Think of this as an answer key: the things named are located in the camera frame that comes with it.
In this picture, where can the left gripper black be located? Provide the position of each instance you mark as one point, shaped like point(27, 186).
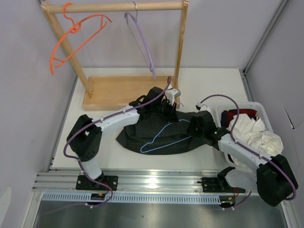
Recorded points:
point(171, 116)

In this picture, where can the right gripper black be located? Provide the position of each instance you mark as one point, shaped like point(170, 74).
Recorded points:
point(193, 122)

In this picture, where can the light blue wire hanger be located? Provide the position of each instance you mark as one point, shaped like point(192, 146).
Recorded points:
point(157, 136)

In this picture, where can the dark grey dotted skirt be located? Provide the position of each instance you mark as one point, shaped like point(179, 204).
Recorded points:
point(127, 138)

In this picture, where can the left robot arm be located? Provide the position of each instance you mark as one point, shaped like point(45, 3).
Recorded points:
point(84, 140)

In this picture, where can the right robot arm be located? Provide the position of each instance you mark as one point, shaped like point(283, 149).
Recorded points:
point(269, 176)

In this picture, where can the purple plastic hanger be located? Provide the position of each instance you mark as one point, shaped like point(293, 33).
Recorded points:
point(148, 61)

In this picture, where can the red plaid cloth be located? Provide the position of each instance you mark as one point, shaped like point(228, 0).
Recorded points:
point(227, 116)

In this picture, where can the white crumpled cloth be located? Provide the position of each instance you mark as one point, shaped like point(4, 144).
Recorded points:
point(253, 133)

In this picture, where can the white plastic basket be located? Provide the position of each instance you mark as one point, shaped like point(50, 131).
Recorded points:
point(243, 105)

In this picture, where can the wooden clothes rack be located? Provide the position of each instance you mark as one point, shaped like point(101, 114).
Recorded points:
point(104, 93)

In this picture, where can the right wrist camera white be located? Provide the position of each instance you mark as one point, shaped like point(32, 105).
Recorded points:
point(202, 107)

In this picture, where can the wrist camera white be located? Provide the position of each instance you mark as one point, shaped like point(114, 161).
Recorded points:
point(172, 94)
point(202, 107)

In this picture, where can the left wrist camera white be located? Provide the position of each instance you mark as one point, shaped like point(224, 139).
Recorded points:
point(172, 94)

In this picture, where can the white slotted cable duct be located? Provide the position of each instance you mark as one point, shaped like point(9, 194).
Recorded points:
point(132, 198)

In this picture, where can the aluminium mounting rail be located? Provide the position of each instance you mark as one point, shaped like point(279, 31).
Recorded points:
point(129, 181)

